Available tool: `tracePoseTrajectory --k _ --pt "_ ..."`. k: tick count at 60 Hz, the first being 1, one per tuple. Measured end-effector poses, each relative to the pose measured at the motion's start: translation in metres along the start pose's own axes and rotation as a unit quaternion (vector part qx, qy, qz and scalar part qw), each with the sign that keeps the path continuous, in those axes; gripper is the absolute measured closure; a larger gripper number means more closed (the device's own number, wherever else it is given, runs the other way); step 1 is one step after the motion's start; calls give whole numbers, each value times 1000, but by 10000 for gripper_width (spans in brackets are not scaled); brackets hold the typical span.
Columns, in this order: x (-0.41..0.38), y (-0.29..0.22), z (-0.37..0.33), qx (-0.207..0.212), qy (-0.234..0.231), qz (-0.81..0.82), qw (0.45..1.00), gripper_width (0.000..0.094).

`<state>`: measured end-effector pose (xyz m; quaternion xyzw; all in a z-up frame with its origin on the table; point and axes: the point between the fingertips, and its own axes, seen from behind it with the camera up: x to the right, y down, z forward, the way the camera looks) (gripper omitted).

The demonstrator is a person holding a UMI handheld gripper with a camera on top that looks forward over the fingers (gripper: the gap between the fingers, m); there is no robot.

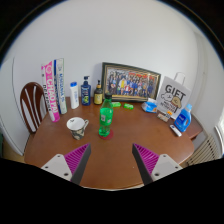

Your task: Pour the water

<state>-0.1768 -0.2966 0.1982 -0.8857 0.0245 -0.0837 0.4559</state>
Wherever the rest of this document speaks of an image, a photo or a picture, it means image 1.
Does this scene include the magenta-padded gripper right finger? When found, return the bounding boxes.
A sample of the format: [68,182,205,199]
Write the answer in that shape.
[131,142,184,186]

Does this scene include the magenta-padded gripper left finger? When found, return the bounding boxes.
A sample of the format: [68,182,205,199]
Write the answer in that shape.
[40,142,92,186]

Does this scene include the green plastic drink bottle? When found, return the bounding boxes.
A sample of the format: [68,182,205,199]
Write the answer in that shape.
[98,92,115,138]

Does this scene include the white patterned mug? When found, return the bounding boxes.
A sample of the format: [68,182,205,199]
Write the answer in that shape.
[65,116,90,141]

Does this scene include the small printed card box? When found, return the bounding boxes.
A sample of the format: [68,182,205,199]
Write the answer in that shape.
[156,110,172,123]

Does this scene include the blue detergent bottle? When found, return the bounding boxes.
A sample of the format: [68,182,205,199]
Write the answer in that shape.
[173,102,194,134]

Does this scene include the white bottle with blue cap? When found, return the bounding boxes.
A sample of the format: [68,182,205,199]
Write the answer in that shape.
[68,81,81,110]

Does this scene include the pink shuttlecock tube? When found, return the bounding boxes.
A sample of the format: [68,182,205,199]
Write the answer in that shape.
[40,60,62,124]

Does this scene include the dark blue pump bottle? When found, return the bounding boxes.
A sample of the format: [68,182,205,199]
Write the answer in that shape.
[80,75,92,107]

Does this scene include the dark yellow-labelled pump bottle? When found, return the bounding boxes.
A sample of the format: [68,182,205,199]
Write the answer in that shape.
[92,79,104,106]

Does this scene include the white paper gift bag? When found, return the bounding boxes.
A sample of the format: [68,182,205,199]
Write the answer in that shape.
[155,71,193,121]

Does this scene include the brown wooden chair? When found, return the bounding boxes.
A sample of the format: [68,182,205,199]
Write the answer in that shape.
[18,81,50,135]

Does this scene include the white blue-green shuttlecock tube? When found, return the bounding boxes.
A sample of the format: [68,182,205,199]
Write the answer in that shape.
[52,57,69,116]

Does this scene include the framed group photo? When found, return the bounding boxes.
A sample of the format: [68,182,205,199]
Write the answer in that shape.
[101,61,162,103]

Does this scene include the white wall radiator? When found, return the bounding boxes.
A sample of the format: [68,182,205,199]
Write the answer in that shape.
[186,132,221,167]

